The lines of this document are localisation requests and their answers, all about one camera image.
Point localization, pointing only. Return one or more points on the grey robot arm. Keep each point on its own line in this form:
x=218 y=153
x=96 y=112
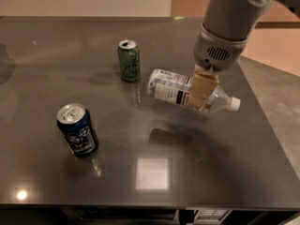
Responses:
x=243 y=13

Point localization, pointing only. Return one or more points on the white labelled box under table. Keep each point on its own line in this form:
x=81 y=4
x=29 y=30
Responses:
x=211 y=216

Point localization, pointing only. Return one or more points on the clear plastic water bottle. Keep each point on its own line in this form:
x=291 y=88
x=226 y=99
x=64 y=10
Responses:
x=175 y=88

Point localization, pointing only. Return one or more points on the blue soda can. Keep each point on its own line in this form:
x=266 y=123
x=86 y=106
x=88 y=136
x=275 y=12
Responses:
x=74 y=122

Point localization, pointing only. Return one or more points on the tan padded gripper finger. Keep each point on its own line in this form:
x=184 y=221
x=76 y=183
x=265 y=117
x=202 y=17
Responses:
x=204 y=83

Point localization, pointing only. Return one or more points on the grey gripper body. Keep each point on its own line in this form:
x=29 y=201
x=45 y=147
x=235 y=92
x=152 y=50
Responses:
x=215 y=52

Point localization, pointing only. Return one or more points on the green soda can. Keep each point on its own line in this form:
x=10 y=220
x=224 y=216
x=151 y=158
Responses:
x=129 y=60

